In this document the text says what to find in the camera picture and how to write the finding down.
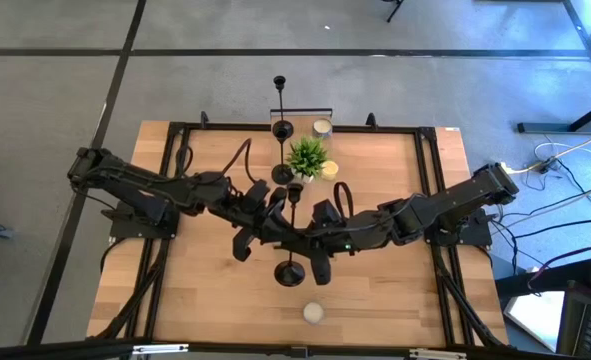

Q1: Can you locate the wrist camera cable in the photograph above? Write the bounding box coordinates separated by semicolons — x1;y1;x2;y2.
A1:
333;181;355;221
223;137;257;184

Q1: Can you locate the pale blue patterned candle tin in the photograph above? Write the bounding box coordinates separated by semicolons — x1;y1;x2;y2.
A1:
302;301;326;326

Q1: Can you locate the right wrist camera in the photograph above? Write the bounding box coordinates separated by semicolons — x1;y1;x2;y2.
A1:
313;198;346;229

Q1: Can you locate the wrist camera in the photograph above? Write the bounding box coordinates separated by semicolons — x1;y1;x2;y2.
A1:
313;198;346;229
242;179;271;214

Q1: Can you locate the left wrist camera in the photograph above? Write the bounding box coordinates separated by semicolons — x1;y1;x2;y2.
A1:
242;179;271;214

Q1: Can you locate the black stand foot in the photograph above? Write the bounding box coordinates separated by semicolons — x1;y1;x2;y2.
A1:
382;0;406;24

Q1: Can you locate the yellow candle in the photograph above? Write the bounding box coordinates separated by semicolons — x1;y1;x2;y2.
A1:
320;159;340;182

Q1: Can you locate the beige cable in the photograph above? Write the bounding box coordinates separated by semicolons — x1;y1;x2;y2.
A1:
512;127;591;176

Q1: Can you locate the green potted plant white pot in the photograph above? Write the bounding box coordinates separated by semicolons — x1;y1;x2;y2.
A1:
285;135;329;185

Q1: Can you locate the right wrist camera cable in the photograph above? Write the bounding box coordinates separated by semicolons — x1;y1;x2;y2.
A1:
333;181;355;221

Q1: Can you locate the black crossbar with silver brackets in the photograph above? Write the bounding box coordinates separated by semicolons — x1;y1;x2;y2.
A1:
0;338;591;360

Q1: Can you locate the black desk leg frame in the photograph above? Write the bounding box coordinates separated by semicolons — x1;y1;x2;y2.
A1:
517;0;591;136

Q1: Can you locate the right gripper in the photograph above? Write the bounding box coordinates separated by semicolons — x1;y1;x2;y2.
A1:
274;212;394;286

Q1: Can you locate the white sheet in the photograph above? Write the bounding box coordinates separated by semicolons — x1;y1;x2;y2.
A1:
502;291;567;354

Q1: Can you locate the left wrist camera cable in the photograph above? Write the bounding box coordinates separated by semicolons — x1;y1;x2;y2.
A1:
223;137;257;184

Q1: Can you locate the wooden shelf riser black frame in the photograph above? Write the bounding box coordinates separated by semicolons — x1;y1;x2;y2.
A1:
267;107;340;251

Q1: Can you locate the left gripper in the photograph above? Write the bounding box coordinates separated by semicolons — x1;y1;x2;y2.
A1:
232;187;296;262

